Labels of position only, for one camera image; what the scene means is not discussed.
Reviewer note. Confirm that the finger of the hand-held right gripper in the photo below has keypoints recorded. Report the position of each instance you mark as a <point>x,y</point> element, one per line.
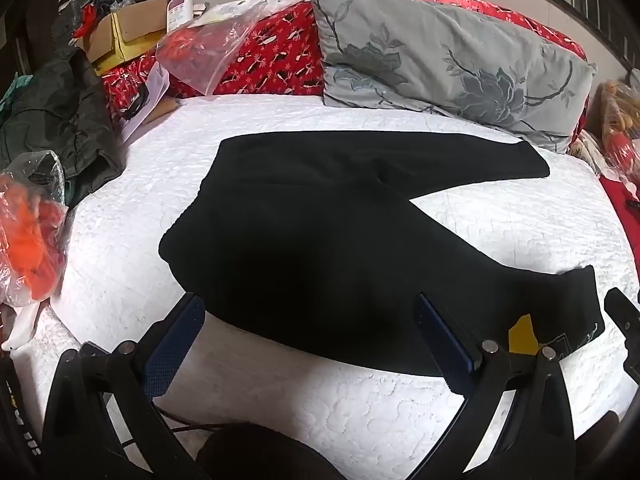
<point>621,310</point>

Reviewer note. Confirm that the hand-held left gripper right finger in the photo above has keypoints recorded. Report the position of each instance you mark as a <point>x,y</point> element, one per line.
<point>445,347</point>

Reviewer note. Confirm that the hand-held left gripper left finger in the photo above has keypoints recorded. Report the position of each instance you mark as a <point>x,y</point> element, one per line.
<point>170,350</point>

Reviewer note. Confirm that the black pants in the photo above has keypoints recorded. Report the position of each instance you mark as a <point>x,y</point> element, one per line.
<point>320,240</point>

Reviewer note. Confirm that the white quilted bed cover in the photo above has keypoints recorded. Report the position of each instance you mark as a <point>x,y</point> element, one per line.
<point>500,220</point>

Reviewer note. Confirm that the clear bag with orange cloth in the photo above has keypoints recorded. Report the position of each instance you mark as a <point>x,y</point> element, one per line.
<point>30,240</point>

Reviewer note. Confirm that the yellowish plastic bag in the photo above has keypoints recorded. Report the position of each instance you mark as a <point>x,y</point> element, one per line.
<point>620,115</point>

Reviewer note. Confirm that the white paper sheet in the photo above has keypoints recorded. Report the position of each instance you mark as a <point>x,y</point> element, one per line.
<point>145,102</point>

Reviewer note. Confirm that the dark green jacket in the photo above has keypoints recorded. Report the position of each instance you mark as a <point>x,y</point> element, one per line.
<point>65,115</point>

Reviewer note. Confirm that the grey floral pillow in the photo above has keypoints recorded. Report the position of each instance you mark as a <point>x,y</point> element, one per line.
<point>450,65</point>

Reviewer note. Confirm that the yellow box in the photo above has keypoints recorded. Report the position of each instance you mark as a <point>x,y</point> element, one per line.
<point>122,52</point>

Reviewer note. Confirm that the clear bag with red cloth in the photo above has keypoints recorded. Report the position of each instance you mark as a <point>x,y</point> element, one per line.
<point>205,47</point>

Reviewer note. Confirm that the red floral bedsheet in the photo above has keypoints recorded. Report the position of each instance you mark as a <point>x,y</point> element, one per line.
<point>280,60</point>

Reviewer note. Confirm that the brown cardboard box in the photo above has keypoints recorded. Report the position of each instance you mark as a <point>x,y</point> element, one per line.
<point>130,22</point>

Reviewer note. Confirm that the white and pink bottle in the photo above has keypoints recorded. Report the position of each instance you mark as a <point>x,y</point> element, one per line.
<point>179,12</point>

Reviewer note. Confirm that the white plastic packet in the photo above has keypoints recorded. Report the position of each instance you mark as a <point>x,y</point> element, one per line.
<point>240,7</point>

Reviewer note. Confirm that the dark wooden furniture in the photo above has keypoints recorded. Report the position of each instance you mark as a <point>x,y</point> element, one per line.
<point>27,15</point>

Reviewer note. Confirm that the dark window frame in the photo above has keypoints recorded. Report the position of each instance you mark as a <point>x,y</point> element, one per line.
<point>585,0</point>

